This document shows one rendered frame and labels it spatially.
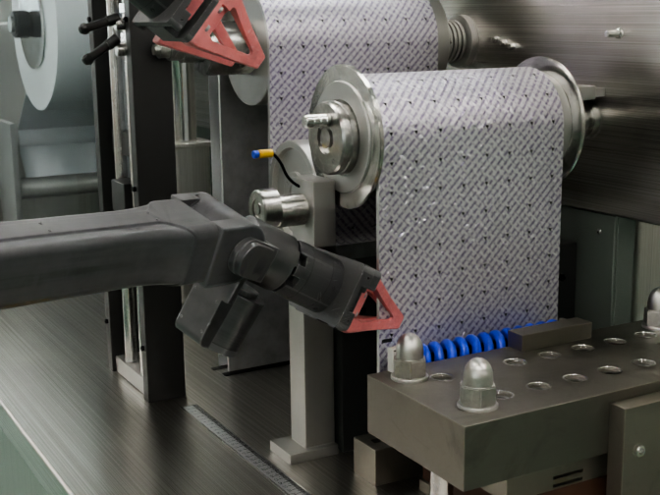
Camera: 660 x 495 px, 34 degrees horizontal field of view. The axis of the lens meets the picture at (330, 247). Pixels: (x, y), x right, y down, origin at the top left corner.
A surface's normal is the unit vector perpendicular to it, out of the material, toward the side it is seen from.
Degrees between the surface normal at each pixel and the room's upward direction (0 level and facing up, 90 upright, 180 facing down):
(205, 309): 72
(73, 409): 0
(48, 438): 0
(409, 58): 92
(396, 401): 90
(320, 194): 90
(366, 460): 90
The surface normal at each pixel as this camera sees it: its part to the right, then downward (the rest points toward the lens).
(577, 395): -0.01, -0.98
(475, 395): -0.51, 0.19
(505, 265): 0.49, 0.18
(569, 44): -0.87, 0.11
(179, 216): 0.32, -0.88
